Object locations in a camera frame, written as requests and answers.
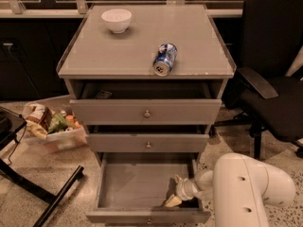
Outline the chip bag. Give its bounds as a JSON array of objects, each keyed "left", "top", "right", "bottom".
[{"left": 26, "top": 103, "right": 49, "bottom": 139}]

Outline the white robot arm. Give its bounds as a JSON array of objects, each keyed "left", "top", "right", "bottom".
[{"left": 165, "top": 153, "right": 295, "bottom": 227}]

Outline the grey top drawer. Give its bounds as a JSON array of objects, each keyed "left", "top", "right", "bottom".
[{"left": 70, "top": 80, "right": 221, "bottom": 125}]

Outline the grey middle drawer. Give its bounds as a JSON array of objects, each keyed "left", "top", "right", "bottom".
[{"left": 87, "top": 125, "right": 209, "bottom": 152}]

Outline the grey drawer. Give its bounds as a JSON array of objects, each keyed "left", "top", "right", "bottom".
[
  {"left": 87, "top": 125, "right": 209, "bottom": 152},
  {"left": 86, "top": 152, "right": 210, "bottom": 226},
  {"left": 70, "top": 80, "right": 221, "bottom": 125}
]

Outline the clear plastic snack bin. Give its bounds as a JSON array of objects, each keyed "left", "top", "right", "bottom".
[{"left": 22, "top": 96, "right": 87, "bottom": 153}]

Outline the dark item in top drawer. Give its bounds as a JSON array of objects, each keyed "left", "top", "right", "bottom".
[{"left": 96, "top": 90, "right": 112, "bottom": 99}]

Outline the black office chair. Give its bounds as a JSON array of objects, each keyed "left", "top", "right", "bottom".
[{"left": 223, "top": 0, "right": 303, "bottom": 159}]

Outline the grey bottom drawer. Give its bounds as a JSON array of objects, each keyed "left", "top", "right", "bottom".
[{"left": 86, "top": 152, "right": 210, "bottom": 226}]

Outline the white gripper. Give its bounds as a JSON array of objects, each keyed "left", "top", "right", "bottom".
[{"left": 165, "top": 174, "right": 200, "bottom": 208}]

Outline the blue soda can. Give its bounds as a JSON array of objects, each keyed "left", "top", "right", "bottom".
[{"left": 152, "top": 44, "right": 177, "bottom": 77}]

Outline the grey drawer cabinet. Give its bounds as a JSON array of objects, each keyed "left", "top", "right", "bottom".
[{"left": 56, "top": 4, "right": 237, "bottom": 175}]

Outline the black cable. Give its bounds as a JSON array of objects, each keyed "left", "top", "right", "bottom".
[{"left": 7, "top": 123, "right": 28, "bottom": 166}]

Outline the green snack bag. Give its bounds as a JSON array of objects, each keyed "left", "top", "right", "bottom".
[{"left": 48, "top": 113, "right": 67, "bottom": 133}]

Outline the white ceramic bowl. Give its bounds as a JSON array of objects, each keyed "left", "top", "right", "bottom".
[{"left": 101, "top": 9, "right": 132, "bottom": 33}]

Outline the black metal stand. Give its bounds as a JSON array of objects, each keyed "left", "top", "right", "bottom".
[{"left": 0, "top": 107, "right": 84, "bottom": 227}]

